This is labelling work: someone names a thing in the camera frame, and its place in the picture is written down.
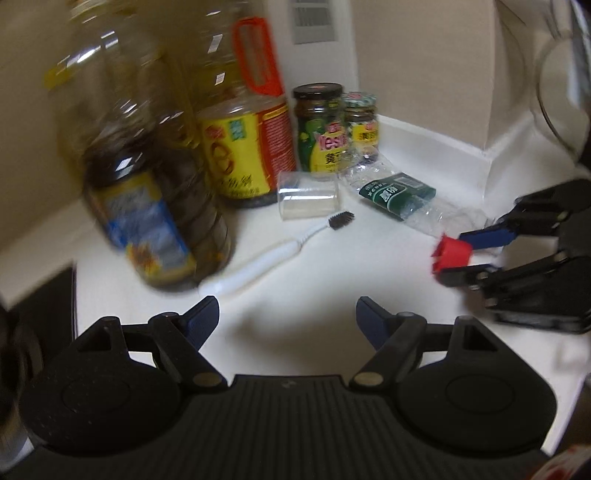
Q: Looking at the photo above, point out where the black stovetop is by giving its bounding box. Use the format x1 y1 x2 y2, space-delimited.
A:
0 265 77 370

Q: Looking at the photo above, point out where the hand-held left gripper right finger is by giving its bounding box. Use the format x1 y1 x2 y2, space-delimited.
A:
349 296 504 393

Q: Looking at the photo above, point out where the glass pot lid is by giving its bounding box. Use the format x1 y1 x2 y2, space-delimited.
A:
536 0 591 167

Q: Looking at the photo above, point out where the small patterned lid jar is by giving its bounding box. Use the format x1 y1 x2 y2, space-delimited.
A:
342 91 382 160

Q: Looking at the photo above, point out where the clear plastic cup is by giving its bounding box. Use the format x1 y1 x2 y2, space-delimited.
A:
277 171 341 223

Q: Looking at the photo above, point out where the white toothbrush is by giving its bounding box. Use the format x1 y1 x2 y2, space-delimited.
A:
198 211 356 296

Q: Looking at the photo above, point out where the grey wall vent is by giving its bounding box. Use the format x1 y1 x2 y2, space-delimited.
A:
290 0 336 46

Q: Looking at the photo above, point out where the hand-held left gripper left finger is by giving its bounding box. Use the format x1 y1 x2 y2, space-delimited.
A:
71 295 227 393

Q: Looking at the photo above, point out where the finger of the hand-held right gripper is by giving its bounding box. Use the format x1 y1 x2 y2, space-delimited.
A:
459 180 591 253
436 253 568 296

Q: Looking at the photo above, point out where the large dark oil bottle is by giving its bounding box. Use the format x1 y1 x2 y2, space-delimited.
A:
44 0 237 292

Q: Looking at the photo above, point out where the black lid pickle jar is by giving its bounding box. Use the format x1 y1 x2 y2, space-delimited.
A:
293 83 346 174

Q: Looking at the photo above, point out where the crushed red cap plastic bottle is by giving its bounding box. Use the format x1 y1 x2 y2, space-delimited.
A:
339 154 474 276

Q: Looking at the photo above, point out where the yellow label oil bottle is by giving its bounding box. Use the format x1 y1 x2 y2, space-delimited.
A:
185 0 299 210

